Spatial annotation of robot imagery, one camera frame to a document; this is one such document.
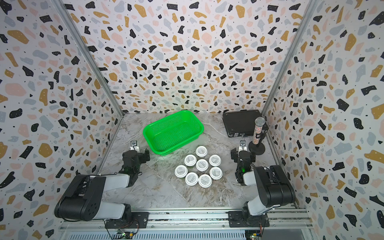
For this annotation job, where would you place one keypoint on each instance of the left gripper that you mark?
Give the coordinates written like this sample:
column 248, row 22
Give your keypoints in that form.
column 142, row 157

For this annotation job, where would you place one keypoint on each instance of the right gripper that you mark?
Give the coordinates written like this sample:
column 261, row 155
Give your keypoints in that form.
column 235, row 155

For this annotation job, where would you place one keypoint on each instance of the yogurt cup white lid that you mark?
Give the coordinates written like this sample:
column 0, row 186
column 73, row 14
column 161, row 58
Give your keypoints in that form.
column 215, row 160
column 205, row 181
column 181, row 171
column 191, row 179
column 201, row 151
column 216, row 173
column 202, row 165
column 190, row 161

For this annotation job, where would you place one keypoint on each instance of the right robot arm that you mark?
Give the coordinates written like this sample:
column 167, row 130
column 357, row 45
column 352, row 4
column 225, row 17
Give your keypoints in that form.
column 273, row 187

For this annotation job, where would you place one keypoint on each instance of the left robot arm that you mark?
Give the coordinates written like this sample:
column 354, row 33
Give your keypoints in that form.
column 83, row 199

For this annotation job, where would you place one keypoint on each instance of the green plastic basket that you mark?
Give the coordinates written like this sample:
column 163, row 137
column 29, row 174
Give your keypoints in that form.
column 173, row 132

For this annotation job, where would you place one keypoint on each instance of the glitter tube on black stand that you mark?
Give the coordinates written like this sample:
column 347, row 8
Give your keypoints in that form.
column 256, row 146

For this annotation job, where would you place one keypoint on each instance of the black hard case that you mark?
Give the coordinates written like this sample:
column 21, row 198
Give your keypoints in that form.
column 241, row 123

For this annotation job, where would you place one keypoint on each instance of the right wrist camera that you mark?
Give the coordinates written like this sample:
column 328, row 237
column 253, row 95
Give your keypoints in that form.
column 243, row 146

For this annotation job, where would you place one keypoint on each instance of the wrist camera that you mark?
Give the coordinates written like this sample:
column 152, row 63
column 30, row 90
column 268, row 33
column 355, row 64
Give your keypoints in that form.
column 134, row 146
column 243, row 146

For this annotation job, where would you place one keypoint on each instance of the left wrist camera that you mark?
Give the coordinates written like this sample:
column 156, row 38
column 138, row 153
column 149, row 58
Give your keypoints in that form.
column 134, row 146

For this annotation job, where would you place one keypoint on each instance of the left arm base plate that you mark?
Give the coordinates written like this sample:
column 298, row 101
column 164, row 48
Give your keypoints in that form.
column 136, row 220

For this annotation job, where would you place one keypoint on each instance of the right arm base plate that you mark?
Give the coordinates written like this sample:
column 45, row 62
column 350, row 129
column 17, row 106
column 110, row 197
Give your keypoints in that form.
column 247, row 219

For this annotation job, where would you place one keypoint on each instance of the aluminium rail frame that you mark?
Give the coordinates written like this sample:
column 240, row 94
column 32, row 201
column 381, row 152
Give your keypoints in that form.
column 284, row 223

